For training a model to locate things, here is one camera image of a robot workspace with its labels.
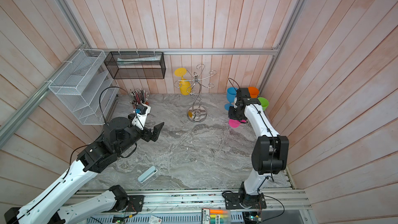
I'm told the pink wine glass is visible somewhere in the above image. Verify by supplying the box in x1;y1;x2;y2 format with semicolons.
229;119;247;128

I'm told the blue wine glass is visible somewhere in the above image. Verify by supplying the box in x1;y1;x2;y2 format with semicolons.
224;87;237;111

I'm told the orange wine glass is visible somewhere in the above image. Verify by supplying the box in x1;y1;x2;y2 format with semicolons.
248;87;260;98

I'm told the green wine glass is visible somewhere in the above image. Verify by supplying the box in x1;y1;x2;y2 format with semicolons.
258;97;269;111

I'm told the yellow wine glass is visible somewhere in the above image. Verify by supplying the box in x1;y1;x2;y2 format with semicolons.
174;67;191;95

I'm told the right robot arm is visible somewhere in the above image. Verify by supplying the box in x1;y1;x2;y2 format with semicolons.
222;97;289;209

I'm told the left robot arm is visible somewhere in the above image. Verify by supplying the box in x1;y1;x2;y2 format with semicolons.
4;114;164;224

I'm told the chrome wine glass rack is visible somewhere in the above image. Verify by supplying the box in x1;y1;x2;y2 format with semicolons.
184;63;217;123

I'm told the light blue case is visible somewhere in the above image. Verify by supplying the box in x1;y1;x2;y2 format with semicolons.
137;166;158;183

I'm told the bundle of pencils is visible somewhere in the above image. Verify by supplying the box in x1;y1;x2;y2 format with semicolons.
129;88;149;107

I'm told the highlighter marker box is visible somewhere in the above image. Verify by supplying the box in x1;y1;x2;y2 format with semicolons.
202;208;231;224

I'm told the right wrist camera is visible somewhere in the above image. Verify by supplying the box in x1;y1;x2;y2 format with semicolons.
235;88;251;106

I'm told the black mesh wall basket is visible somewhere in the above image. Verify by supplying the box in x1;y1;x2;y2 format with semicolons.
104;51;166;79

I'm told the white mesh wall shelf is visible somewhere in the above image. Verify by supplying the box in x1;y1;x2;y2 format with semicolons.
49;49;119;125

